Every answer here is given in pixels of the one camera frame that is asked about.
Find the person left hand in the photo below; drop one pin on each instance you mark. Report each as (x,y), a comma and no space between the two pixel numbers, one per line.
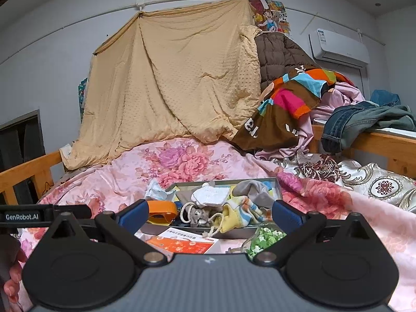
(12,286)

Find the dark television screen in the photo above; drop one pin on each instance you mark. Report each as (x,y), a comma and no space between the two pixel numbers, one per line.
(21,140)

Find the wooden bed rail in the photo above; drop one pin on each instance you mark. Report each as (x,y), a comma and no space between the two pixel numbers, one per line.
(395,149)

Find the cartoon wall poster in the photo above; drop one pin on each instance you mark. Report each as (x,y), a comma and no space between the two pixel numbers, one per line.
(270,16)

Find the brown multicolour striped garment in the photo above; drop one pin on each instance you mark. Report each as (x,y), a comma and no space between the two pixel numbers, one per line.
(276,122)

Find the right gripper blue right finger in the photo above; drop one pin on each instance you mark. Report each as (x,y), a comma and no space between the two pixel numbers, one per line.
(287,218)

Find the grey drawstring pouch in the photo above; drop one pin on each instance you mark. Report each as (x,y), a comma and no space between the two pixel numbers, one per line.
(195,216)

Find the yellow striped drawstring pouch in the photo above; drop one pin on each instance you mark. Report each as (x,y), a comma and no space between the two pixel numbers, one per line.
(237,212)

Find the beige dotted blanket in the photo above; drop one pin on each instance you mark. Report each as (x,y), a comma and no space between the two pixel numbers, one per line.
(187,72)

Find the lilac pink sheet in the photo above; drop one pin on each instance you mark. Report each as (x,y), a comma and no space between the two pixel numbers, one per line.
(341,94)

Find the bag of green paper stars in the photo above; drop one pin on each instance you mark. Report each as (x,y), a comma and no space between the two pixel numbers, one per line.
(266,235)

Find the gold brocade bedsheet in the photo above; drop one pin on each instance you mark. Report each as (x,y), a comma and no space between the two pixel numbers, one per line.
(369,180)

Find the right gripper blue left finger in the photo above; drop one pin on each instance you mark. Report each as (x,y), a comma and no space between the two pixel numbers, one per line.
(134,216)

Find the brown quilted duvet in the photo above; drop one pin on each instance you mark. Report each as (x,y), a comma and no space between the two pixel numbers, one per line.
(279,55)

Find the white air conditioner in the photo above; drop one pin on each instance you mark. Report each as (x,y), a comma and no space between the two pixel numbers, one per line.
(336,48)

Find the blue denim jeans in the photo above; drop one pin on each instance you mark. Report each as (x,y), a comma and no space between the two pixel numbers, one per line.
(345,124)

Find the dark grey garment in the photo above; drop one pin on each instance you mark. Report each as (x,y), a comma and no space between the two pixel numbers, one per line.
(398,117)

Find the blue wall poster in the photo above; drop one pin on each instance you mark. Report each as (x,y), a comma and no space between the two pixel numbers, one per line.
(81,92)

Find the pink floral quilt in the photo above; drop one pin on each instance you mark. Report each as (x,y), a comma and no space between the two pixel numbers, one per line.
(118,184)

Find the blue white plastic packet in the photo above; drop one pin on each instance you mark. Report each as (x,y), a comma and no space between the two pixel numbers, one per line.
(155,192)

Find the orange white medicine box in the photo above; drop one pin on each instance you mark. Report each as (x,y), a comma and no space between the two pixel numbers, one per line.
(178,241)

